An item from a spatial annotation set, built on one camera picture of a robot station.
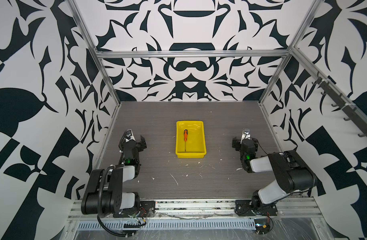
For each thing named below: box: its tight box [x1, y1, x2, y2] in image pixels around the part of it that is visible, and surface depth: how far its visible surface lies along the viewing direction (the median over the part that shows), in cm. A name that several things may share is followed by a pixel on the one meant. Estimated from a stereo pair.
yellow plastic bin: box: [175, 120, 207, 159], surface depth 99 cm
